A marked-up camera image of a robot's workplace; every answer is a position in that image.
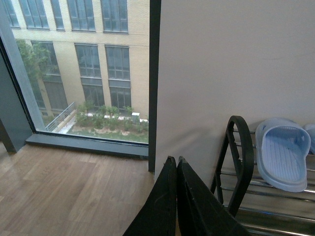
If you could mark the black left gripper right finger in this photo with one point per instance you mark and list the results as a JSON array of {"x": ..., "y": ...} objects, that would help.
[{"x": 199, "y": 212}]

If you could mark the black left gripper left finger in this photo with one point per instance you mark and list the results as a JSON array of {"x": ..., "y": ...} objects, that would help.
[{"x": 157, "y": 217}]

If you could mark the light blue slipper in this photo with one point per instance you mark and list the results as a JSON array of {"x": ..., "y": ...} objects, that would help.
[
  {"x": 310, "y": 129},
  {"x": 281, "y": 150}
]

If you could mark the black metal shoe rack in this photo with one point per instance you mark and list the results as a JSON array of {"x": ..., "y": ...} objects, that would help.
[{"x": 260, "y": 207}]

